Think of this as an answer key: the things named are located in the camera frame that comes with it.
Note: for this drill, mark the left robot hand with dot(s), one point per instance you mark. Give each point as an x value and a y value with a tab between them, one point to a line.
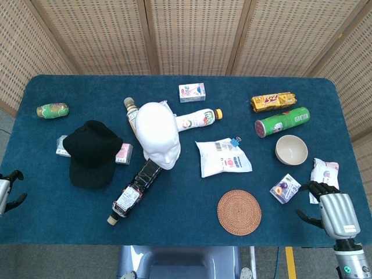
4	191

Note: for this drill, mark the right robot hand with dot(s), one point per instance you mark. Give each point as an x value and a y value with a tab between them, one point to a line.
337	210

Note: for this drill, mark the black baseball cap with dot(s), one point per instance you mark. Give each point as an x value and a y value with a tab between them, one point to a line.
91	152

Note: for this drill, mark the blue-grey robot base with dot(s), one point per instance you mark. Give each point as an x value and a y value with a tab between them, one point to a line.
180	261

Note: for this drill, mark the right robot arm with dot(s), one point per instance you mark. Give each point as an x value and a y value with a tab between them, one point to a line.
350	258

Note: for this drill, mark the white mannequin head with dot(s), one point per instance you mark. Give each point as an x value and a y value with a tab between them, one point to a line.
157	130

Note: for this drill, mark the white wet wipes pack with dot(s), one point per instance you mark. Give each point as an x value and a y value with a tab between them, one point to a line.
325	171

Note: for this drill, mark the beige bowl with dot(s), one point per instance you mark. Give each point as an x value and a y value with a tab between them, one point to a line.
291	149

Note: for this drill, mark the small green bottle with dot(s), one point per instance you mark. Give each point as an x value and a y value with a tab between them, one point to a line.
53	110

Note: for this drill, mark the round woven rattan coaster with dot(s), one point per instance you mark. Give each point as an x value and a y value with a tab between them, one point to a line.
239	212

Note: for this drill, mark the metal table leg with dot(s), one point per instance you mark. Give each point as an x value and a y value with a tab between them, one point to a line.
253	261

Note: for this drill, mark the green chips can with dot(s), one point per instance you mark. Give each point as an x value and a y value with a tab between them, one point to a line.
282	121

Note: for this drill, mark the blue binder clip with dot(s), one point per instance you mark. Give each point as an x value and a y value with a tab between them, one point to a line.
234	142

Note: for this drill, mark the yellow biscuit pack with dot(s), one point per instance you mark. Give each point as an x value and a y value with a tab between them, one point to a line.
273	101

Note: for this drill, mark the pocket tissue multipack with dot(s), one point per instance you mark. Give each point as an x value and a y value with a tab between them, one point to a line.
125	154

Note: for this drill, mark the white plastic pouch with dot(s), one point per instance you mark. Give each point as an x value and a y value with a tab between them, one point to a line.
221	158

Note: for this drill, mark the dark drink bottle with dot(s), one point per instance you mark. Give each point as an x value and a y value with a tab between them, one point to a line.
136	189

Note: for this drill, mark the yellow liquid bottle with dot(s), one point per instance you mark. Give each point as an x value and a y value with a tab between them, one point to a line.
130	112

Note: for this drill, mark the blue tablecloth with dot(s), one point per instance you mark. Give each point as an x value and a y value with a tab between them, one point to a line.
186	203

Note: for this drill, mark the white bottle orange cap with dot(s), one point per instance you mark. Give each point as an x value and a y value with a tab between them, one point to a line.
197	119

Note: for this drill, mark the white milk carton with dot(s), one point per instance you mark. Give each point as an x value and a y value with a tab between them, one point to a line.
192	92

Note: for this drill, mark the woven bamboo folding screen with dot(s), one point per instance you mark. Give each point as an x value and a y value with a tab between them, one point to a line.
191	35

